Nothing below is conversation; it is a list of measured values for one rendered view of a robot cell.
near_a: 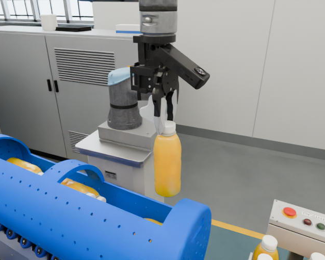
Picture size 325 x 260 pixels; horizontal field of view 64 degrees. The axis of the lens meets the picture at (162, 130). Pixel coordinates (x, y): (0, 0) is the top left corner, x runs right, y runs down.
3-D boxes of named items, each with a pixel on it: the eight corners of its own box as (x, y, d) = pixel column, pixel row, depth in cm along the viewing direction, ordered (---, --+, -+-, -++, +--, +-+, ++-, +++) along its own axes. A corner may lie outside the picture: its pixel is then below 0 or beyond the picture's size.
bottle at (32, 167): (0, 173, 103) (30, 187, 95) (5, 156, 103) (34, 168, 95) (16, 173, 109) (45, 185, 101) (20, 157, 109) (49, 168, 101)
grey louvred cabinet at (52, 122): (34, 131, 383) (9, 25, 321) (171, 162, 308) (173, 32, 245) (1, 148, 338) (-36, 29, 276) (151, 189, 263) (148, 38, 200)
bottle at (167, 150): (153, 197, 66) (151, 135, 58) (155, 181, 72) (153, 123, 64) (180, 198, 65) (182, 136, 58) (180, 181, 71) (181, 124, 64)
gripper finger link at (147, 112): (142, 130, 62) (145, 91, 59) (164, 135, 59) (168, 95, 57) (135, 133, 59) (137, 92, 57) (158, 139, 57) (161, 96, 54)
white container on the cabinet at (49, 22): (50, 29, 275) (47, 14, 269) (62, 29, 270) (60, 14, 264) (38, 30, 262) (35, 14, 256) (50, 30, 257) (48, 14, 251)
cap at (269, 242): (277, 251, 71) (279, 246, 71) (263, 249, 72) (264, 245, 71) (274, 240, 75) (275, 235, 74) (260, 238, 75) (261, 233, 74)
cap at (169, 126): (158, 133, 59) (158, 126, 59) (159, 127, 63) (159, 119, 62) (175, 134, 59) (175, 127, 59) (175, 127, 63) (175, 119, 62)
